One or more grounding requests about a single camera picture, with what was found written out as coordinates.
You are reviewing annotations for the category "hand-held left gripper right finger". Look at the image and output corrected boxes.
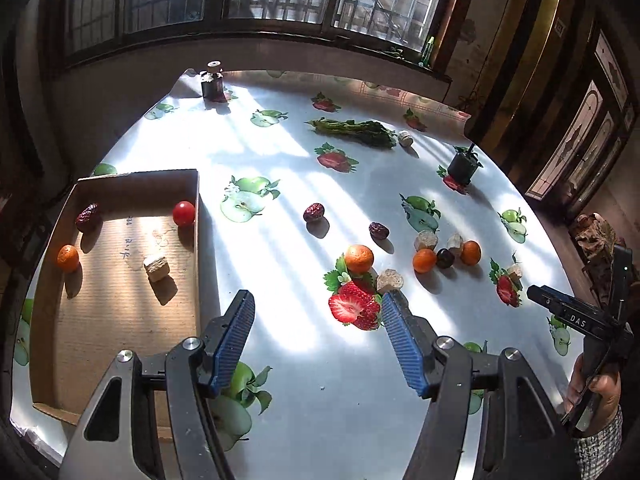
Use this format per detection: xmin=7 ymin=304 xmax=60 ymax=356
xmin=381 ymin=290 xmax=576 ymax=480

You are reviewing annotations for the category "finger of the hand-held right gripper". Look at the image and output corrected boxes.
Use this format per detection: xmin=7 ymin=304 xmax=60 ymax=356
xmin=526 ymin=284 xmax=608 ymax=333

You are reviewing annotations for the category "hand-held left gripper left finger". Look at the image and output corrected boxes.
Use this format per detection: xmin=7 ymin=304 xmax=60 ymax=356
xmin=59 ymin=289 xmax=257 ymax=480

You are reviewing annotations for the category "large orange tangerine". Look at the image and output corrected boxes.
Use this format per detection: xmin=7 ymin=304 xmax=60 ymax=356
xmin=344 ymin=244 xmax=375 ymax=273

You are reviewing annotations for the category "brown cardboard box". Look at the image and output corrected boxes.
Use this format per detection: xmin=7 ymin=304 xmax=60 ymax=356
xmin=29 ymin=168 xmax=201 ymax=443

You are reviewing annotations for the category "person's right forearm checked sleeve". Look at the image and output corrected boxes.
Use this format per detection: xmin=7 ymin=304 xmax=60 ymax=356
xmin=570 ymin=407 xmax=626 ymax=480

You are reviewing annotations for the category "person's right hand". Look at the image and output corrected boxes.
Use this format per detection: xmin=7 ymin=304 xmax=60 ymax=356
xmin=564 ymin=354 xmax=622 ymax=427

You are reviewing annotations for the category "fruit print tablecloth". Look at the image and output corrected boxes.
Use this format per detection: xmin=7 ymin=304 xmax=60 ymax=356
xmin=10 ymin=67 xmax=588 ymax=480

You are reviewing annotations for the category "brown crumpled object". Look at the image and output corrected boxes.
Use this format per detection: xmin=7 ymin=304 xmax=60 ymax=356
xmin=570 ymin=212 xmax=621 ymax=281

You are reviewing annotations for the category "red cherry tomato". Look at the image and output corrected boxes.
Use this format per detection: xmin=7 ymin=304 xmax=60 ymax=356
xmin=172 ymin=201 xmax=196 ymax=227

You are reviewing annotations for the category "black plastic pot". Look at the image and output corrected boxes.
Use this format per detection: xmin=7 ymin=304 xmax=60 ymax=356
xmin=446 ymin=145 xmax=485 ymax=187

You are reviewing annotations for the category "wooden glass panel door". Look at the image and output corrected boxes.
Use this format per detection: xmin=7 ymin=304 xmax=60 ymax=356
xmin=525 ymin=25 xmax=636 ymax=211

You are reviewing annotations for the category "green leafy vegetable bundle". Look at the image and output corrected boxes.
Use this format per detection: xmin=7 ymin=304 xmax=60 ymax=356
xmin=305 ymin=117 xmax=398 ymax=151

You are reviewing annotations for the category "dark glass bottle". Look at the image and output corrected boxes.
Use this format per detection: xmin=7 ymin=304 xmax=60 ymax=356
xmin=201 ymin=61 xmax=226 ymax=101

